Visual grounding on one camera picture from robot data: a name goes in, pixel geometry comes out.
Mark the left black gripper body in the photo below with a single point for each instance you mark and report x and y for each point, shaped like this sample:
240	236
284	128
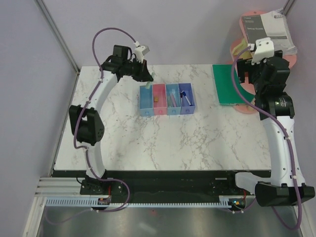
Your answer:
136	69

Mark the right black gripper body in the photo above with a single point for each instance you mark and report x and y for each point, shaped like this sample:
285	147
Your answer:
255	71

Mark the green highlighter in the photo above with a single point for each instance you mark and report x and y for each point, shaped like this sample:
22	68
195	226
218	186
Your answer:
170	104
149	83

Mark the light blue bin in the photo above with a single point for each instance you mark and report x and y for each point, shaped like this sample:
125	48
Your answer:
146	101

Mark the pink bin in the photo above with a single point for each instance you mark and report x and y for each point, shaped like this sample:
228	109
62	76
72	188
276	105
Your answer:
160	107

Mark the pink highlighter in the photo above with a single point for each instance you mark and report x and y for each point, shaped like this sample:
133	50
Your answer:
173	99

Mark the blue cap marker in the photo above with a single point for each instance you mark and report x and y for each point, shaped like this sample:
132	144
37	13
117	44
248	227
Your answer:
189	103

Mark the medium blue bin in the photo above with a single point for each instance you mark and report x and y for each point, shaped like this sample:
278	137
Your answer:
171	111

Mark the purple bin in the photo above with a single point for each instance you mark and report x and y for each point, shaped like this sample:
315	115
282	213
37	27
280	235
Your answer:
185	108

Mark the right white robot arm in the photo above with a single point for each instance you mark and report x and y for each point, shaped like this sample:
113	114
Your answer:
286	186

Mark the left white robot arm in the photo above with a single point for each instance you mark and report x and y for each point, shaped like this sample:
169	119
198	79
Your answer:
86	124

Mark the green cutting mat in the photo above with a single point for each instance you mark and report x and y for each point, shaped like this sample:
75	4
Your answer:
226	92

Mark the setup guide booklet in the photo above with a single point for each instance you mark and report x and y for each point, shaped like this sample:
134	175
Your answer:
255	27

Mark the spiral notebook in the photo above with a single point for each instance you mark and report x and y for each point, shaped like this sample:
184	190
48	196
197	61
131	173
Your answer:
276	28

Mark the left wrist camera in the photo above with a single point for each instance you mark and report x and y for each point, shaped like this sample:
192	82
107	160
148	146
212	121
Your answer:
140	51

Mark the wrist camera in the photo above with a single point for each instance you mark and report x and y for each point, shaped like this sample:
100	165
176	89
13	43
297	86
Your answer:
262	48
140	51

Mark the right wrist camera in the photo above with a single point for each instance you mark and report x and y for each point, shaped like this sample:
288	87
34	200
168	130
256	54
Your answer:
262	48

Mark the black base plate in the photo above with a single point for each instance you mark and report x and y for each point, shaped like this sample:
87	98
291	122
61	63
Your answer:
165	185

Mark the aluminium rail frame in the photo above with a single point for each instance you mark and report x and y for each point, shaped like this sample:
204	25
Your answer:
245	220

